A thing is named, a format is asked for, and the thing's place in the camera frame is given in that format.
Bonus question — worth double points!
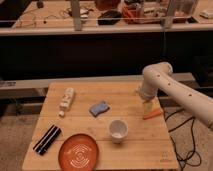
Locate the orange pepper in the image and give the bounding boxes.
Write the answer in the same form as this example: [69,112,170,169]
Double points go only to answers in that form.
[143,108,163,120]

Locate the white cup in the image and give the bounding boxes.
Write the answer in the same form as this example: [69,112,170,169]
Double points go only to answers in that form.
[108,120,128,144]

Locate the orange tool on bench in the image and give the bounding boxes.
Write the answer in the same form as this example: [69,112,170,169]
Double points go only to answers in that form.
[122,7,136,24]

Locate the grey metal post right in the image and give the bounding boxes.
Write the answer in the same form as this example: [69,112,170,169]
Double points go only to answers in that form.
[163,0,176,29]

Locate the grey metal post left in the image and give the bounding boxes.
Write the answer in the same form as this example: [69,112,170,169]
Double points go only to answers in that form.
[70,0,82,31]

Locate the grey metal post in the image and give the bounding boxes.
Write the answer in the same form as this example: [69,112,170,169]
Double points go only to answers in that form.
[163,0,176,29]
[70,0,82,31]

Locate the black object on bench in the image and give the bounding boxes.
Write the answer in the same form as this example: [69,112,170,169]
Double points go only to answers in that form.
[98,10,121,25]

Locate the orange plate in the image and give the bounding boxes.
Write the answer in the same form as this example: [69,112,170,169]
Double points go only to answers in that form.
[58,134,99,171]

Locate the black floor cable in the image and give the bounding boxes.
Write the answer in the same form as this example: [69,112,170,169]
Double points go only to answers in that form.
[164,108,203,171]

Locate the blue sponge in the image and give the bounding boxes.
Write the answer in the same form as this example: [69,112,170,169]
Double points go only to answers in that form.
[89,101,110,117]

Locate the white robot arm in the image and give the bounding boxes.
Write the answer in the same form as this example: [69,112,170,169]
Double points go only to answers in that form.
[139,62,213,131]

